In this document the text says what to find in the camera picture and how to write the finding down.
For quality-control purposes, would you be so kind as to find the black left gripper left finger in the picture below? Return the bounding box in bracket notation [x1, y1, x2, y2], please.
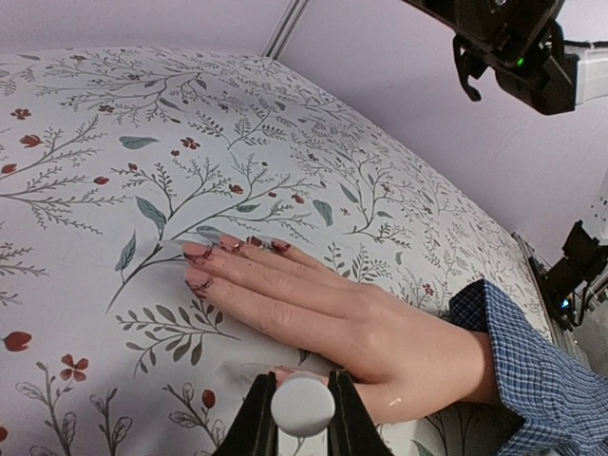
[216, 372, 278, 456]

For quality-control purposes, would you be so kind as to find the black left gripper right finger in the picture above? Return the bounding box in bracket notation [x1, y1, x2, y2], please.
[327, 370, 393, 456]

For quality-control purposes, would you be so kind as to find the blue checkered sleeve forearm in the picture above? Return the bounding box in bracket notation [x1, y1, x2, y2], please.
[449, 279, 607, 455]

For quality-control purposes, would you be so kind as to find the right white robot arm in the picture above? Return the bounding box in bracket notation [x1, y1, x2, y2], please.
[408, 0, 607, 116]

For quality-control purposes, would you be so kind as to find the person's bare hand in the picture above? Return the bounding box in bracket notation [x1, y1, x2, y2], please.
[182, 236, 501, 424]

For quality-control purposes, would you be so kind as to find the floral patterned table mat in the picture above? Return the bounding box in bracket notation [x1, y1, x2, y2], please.
[1, 47, 550, 455]

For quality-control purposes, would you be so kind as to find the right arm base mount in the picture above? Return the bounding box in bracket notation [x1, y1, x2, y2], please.
[528, 220, 607, 332]

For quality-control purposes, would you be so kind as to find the right aluminium frame post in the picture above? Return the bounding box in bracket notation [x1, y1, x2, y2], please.
[262, 0, 311, 60]

